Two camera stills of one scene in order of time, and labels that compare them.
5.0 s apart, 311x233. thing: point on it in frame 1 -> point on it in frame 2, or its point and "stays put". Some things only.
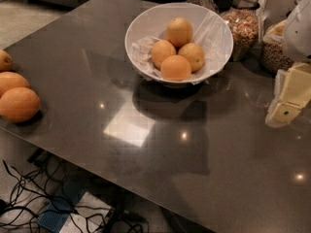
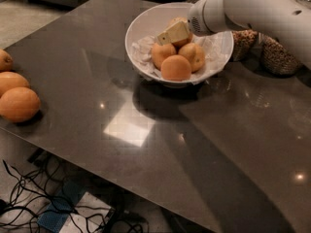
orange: (176, 68) stays put
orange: (160, 49) stays put
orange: (179, 31) stays put
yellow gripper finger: (293, 93) -> (206, 16)
